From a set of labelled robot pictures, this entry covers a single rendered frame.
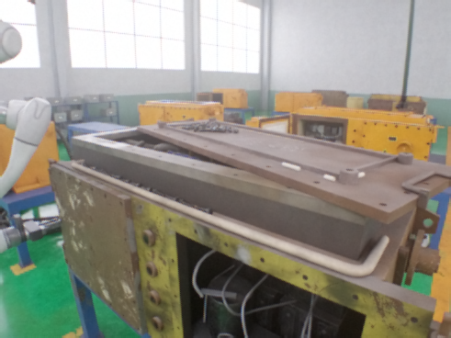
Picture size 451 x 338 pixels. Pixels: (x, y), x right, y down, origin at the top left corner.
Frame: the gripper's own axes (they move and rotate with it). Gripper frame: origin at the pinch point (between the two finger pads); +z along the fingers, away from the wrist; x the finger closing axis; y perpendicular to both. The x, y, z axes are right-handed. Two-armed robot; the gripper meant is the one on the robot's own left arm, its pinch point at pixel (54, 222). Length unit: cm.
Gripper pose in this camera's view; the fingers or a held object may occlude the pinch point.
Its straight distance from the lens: 159.8
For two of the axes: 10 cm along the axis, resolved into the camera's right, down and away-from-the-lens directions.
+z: 6.4, -2.1, 7.4
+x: 7.7, 1.8, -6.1
